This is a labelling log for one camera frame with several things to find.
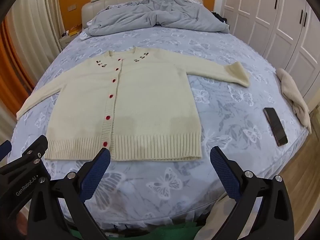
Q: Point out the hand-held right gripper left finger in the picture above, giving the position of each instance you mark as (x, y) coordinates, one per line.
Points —
(96, 177)

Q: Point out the black smartphone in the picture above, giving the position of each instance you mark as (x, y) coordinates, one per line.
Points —
(275, 126)

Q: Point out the grey duvet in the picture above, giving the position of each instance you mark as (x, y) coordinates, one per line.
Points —
(150, 15)

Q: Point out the beige cloth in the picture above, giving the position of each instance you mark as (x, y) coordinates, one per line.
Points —
(290, 90)

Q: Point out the white curtain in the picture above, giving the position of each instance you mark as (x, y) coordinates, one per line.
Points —
(37, 30)

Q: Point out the butterfly print bed sheet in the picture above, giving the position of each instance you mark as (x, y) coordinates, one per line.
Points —
(225, 105)

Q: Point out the cream knit cardigan red buttons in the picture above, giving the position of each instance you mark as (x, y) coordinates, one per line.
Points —
(150, 100)

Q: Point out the white nightstand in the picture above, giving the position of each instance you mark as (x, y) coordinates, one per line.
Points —
(66, 41)

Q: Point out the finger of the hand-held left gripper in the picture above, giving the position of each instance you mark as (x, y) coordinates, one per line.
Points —
(30, 155)

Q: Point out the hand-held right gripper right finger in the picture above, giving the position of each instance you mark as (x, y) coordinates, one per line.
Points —
(226, 176)

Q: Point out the white wall socket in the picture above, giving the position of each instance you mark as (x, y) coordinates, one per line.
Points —
(72, 7)

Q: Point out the white wardrobe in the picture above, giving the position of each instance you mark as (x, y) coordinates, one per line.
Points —
(275, 17)

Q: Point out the black clothes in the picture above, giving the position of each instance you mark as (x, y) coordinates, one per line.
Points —
(221, 18)

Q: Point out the orange curtain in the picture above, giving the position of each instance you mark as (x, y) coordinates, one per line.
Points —
(12, 75)

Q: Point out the green cloth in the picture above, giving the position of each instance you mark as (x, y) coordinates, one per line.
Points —
(175, 232)

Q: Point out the beige towel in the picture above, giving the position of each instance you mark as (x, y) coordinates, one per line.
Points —
(220, 220)

